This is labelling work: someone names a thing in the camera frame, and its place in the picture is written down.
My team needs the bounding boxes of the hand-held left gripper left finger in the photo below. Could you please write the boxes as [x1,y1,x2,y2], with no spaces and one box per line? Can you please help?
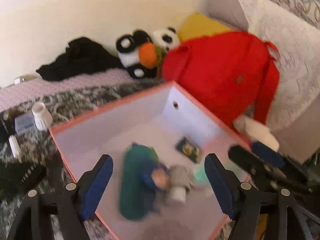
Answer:
[7,154,114,240]

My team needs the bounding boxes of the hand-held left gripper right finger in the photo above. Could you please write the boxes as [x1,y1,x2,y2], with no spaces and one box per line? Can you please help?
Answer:
[204,153,320,240]

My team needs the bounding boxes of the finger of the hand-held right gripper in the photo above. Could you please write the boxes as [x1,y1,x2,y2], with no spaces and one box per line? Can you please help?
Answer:
[251,141,320,180]
[228,145,309,188]

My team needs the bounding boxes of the teal glasses case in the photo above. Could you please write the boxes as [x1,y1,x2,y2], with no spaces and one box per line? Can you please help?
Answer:
[119,143,160,221]

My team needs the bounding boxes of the small picture card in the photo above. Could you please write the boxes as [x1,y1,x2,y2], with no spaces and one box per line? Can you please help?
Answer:
[175,137,201,165]

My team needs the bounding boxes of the doll with brown hair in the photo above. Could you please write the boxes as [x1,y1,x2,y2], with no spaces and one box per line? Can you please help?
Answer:
[142,162,172,192]

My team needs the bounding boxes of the pink storage box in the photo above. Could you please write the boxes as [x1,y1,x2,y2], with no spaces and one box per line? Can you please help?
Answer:
[49,81,252,240]

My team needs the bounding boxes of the white cloth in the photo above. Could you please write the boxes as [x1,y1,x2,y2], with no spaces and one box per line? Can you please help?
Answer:
[234,116,280,153]

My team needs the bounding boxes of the grey mottled blanket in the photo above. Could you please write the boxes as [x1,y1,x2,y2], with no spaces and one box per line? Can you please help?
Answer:
[0,81,165,240]

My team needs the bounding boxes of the white tube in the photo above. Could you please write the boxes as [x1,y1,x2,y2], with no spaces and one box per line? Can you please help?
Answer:
[9,135,23,163]

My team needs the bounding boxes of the red plush toy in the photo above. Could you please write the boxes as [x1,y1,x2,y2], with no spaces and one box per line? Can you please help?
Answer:
[161,30,280,131]

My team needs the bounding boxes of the small clear plastic box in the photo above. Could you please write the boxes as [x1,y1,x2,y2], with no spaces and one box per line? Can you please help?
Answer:
[14,114,35,133]

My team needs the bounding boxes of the white quilted blanket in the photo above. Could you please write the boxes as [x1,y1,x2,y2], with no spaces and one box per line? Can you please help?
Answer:
[235,0,320,132]

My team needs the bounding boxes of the lilac blanket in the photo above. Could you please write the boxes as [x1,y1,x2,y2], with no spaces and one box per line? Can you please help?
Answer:
[0,69,160,112]

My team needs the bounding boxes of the black cloth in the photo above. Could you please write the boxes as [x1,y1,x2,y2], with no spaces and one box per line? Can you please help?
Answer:
[36,37,125,82]

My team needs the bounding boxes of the panda plush toy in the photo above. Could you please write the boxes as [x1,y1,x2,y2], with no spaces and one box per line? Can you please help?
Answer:
[115,27,181,79]

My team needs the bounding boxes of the yellow pillow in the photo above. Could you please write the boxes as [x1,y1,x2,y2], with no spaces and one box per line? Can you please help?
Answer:
[177,12,233,43]

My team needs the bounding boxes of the grey pillow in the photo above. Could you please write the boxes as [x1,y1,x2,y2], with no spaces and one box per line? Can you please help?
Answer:
[207,0,249,31]

